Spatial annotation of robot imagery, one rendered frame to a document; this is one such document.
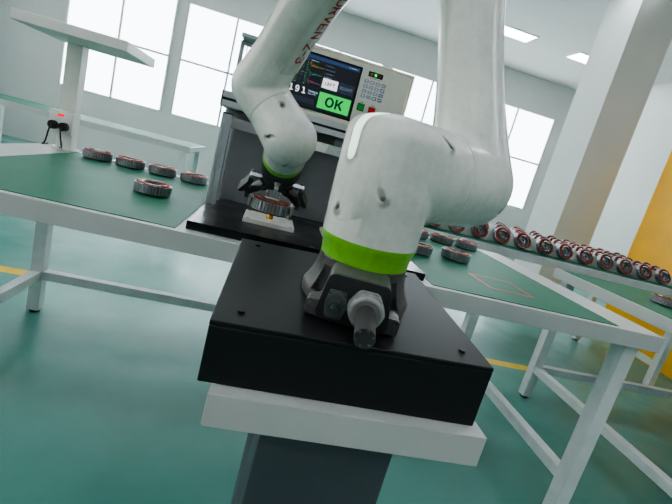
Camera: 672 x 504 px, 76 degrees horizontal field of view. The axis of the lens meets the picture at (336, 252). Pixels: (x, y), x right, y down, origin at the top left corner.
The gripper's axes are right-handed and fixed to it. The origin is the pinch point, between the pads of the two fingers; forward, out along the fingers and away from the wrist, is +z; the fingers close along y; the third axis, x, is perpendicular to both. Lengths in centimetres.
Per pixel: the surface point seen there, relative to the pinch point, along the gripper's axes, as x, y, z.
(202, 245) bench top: -18.2, -13.4, -7.0
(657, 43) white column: 328, 321, 141
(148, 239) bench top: -19.7, -25.7, -6.3
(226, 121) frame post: 25.6, -18.9, 7.8
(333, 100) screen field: 41.3, 11.0, 3.0
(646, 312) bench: 9, 158, 27
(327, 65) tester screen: 49.3, 6.3, -1.9
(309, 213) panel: 14.4, 14.7, 33.3
